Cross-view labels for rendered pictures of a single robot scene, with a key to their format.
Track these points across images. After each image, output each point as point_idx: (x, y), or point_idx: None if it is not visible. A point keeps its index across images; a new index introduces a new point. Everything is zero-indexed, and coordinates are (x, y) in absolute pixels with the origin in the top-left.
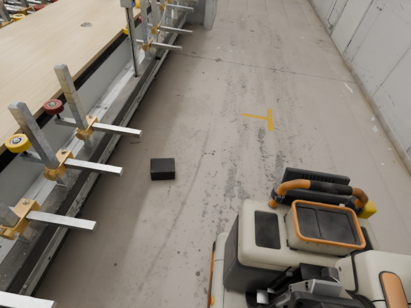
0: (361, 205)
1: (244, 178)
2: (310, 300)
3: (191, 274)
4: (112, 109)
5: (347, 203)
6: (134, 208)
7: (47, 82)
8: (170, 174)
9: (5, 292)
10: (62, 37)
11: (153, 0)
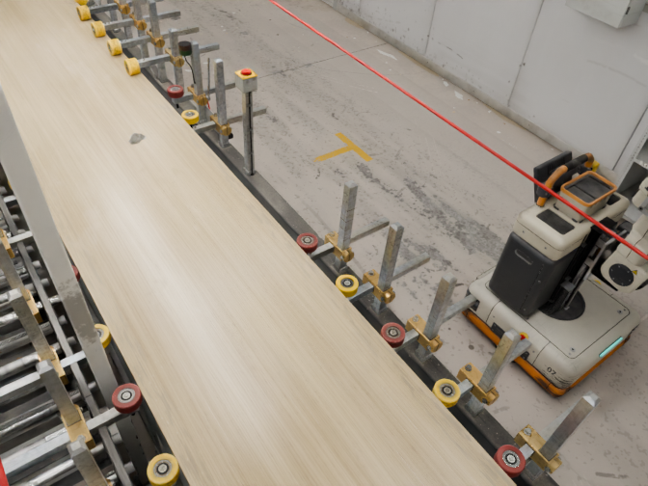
0: (591, 164)
1: (406, 232)
2: None
3: (467, 351)
4: (295, 224)
5: (580, 170)
6: None
7: (256, 228)
8: None
9: None
10: (147, 173)
11: (198, 59)
